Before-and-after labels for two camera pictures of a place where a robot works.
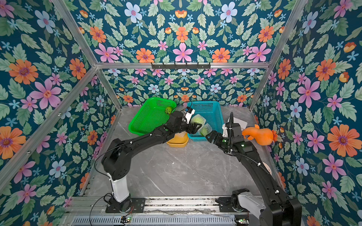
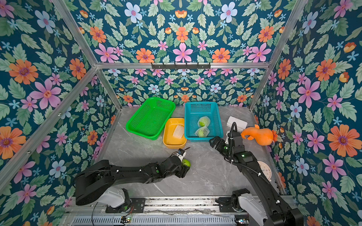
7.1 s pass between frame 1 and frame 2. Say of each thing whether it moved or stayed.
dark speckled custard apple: moved
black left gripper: moved
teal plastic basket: stayed
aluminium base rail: stayed
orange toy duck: stayed
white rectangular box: stayed
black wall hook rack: stayed
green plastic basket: stayed
